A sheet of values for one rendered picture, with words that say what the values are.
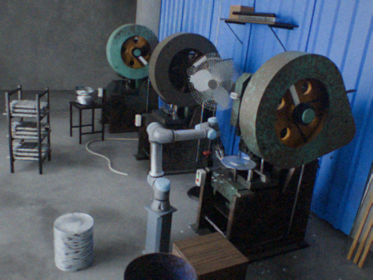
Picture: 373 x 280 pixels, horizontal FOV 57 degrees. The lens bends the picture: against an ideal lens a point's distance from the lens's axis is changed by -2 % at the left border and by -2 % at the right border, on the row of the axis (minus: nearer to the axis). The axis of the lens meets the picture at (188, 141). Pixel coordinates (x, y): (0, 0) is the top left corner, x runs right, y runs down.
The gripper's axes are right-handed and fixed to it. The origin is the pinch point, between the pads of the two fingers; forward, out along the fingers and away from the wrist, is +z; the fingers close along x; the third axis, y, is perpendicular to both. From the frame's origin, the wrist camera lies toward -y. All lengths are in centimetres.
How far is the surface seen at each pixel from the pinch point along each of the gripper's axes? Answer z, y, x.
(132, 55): -107, -228, -164
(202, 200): 38.6, -4.6, -26.3
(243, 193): 22.4, 25.7, 18.4
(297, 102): -42, 28, 68
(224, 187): 23.2, 8.1, -0.5
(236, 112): -34.7, -9.8, 17.7
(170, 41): -106, -89, -52
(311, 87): -48, 13, 78
